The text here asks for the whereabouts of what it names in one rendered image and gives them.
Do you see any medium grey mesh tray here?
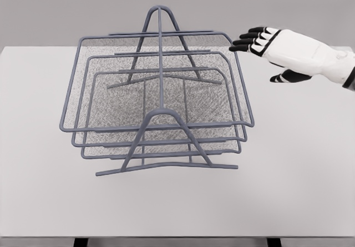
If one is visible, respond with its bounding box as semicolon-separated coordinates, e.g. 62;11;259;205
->
70;51;248;148

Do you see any grey wire rack frame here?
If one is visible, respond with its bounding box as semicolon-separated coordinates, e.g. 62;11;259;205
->
95;5;239;177

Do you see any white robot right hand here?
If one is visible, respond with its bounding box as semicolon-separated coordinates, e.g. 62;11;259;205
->
229;26;338;84

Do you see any large grey mesh tray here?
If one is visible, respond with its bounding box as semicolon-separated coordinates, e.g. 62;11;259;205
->
59;30;256;134

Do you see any small grey mesh tray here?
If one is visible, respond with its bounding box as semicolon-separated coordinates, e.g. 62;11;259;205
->
80;68;242;159

